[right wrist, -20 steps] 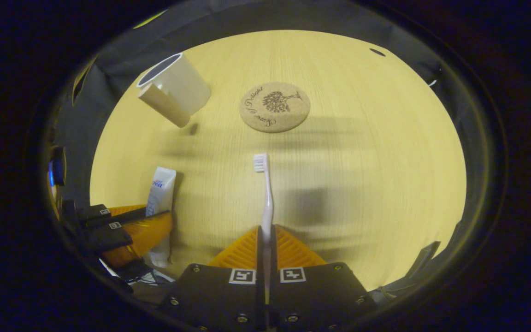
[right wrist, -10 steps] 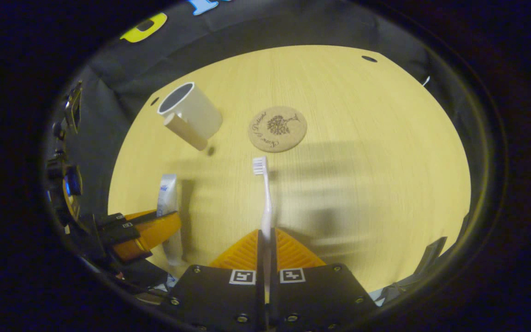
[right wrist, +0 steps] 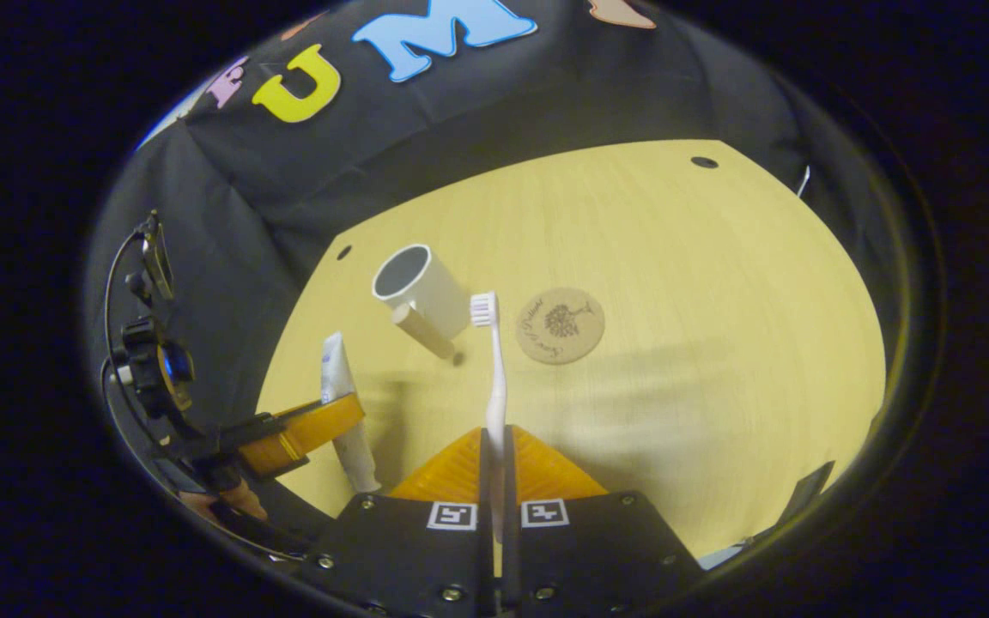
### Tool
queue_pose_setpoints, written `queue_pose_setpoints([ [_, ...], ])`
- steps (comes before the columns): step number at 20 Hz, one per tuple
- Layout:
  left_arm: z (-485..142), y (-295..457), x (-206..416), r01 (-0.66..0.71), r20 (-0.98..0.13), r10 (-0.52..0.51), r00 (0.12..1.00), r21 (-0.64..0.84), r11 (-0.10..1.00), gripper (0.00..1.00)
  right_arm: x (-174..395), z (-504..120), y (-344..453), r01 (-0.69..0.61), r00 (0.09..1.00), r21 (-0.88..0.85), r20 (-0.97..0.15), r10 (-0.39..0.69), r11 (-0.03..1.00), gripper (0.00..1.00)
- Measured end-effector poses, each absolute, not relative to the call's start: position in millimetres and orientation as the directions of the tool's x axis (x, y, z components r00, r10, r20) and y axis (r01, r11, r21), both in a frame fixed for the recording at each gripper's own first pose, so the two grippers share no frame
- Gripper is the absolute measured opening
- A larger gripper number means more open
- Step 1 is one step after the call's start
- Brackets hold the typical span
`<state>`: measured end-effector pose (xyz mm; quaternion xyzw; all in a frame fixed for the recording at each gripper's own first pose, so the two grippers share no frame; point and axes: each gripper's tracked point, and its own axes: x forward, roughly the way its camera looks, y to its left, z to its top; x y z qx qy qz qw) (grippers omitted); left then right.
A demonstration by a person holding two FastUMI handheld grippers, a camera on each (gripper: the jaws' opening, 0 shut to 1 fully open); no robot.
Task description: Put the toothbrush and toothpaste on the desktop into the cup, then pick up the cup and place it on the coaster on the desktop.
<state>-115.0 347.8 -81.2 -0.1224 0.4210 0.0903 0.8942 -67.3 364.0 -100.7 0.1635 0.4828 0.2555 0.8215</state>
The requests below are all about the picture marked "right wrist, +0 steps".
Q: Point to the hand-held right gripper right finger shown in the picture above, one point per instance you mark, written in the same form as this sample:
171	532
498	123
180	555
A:
511	481

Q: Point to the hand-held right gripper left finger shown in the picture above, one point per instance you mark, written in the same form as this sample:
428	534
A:
485	481

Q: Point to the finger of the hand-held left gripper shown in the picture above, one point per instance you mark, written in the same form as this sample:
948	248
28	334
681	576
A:
314	429

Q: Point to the white toothpaste tube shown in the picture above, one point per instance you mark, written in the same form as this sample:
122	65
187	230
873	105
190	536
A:
338	369

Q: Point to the white toothbrush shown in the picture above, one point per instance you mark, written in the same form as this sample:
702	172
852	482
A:
497	386

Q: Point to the round brown coaster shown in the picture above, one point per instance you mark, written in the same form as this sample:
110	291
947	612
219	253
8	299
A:
576	343

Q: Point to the white cup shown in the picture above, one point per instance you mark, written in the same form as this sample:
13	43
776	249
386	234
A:
434	292

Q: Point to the black backdrop cloth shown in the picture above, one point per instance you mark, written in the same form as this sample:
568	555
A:
460	112

